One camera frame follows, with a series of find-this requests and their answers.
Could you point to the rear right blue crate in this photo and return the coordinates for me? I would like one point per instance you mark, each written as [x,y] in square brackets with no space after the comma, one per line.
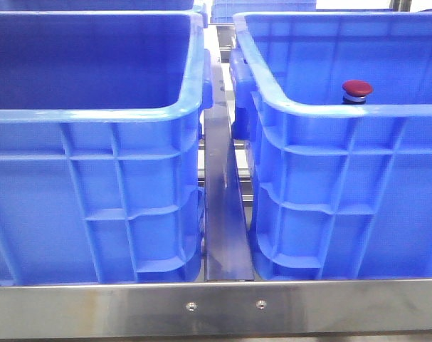
[222,11]

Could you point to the blue plastic crate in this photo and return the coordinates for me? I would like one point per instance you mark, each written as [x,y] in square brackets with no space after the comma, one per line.
[340,191]
[99,139]

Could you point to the right blue plastic crate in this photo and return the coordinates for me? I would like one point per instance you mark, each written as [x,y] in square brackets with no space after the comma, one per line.
[340,191]

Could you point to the left blue plastic crate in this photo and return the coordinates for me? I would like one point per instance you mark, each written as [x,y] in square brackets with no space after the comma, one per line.
[99,139]

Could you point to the red mushroom push button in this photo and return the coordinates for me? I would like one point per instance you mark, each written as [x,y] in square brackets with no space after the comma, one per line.
[356,92]

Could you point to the steel front rail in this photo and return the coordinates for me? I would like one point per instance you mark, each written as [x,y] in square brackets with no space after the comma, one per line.
[252,308]

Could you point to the steel centre divider bar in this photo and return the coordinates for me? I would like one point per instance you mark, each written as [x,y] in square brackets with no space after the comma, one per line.
[228,254]

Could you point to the rear left blue crate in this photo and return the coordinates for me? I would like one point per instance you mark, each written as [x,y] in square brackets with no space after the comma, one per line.
[106,5]

